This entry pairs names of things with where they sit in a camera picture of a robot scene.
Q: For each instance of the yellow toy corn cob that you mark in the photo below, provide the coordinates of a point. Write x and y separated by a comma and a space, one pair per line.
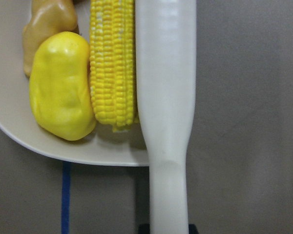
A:
113, 63

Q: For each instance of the beige hand brush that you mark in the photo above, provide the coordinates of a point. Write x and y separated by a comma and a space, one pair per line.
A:
166, 94

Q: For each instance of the beige plastic dustpan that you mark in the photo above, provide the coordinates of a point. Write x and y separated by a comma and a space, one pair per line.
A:
101, 147

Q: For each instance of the brown toy ginger root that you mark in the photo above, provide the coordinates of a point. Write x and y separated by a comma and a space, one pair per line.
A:
48, 17

